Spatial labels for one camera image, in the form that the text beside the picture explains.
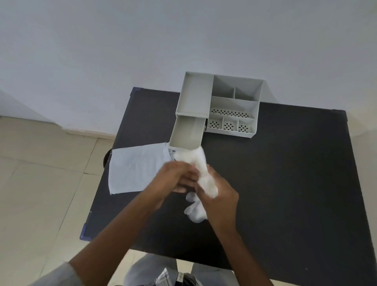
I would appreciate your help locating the person's right hand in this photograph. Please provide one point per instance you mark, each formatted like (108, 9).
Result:
(223, 203)

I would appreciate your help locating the person's left hand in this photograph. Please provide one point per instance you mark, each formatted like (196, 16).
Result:
(169, 176)

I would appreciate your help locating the person's right fingers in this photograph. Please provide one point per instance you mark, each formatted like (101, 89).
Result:
(214, 176)

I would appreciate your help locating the person's left fingers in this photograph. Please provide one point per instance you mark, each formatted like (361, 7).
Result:
(188, 176)

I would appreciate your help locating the translucent white plastic glove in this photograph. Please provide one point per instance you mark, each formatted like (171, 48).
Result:
(196, 160)

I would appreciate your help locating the person's right forearm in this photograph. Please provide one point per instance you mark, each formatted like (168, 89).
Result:
(241, 259)

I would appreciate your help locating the person's left forearm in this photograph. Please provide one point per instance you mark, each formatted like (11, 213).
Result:
(117, 238)

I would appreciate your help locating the grey organizer drawer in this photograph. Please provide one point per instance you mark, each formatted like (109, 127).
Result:
(187, 132)

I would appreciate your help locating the white cloth wipe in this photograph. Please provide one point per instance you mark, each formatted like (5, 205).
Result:
(132, 168)

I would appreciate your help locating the grey plastic desk organizer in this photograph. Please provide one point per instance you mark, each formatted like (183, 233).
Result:
(232, 103)

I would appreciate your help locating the black round stool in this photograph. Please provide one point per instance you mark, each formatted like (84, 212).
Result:
(107, 159)

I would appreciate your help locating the person's plaid shirt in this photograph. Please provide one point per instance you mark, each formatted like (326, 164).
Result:
(173, 278)

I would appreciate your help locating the person's white sleeve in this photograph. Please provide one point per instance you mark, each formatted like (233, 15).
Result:
(59, 277)

